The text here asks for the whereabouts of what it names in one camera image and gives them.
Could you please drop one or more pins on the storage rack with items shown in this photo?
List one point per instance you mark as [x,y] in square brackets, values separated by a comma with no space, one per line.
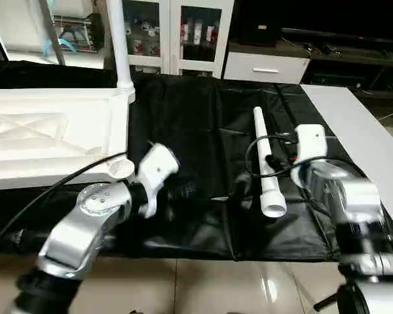
[75,33]

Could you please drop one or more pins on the white glass door cabinet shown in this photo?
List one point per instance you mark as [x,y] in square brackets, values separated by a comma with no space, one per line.
[196,26]

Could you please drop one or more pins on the white plastic table leg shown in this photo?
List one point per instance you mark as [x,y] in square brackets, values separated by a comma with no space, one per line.
[272,190]
[121,46]

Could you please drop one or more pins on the black work mat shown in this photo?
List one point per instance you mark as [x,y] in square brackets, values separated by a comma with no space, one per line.
[203,118]

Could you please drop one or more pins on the white drawer unit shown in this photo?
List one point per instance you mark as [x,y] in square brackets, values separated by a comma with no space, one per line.
[265,69]

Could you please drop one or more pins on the white plastic table top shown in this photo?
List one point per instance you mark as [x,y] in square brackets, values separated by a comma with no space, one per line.
[52,157]

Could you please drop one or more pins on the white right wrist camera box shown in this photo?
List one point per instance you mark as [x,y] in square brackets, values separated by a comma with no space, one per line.
[311,140]

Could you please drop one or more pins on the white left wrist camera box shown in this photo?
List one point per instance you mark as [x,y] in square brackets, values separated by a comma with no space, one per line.
[157,170]

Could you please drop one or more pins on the white flat panel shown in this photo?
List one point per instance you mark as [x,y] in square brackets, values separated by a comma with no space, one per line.
[354,124]

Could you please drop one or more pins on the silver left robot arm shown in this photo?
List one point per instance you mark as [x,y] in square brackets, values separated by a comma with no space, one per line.
[85,222]

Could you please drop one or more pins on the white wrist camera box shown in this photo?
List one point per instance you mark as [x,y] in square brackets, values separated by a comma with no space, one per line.
[157,170]
[311,140]

